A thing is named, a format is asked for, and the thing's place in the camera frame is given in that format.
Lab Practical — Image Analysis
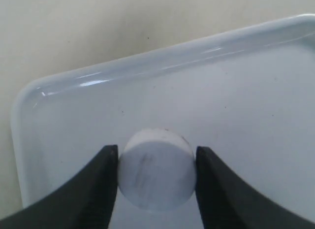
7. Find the white rectangular plastic tray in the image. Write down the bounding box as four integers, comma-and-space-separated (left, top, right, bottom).
11, 14, 315, 221

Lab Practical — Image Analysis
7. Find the white bottle cap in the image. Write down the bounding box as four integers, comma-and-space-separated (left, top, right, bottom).
118, 129, 196, 212

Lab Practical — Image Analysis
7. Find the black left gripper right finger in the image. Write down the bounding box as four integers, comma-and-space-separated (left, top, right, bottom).
195, 146, 315, 229

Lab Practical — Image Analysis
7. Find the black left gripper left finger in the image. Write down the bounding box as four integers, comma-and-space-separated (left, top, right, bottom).
0, 145, 118, 229

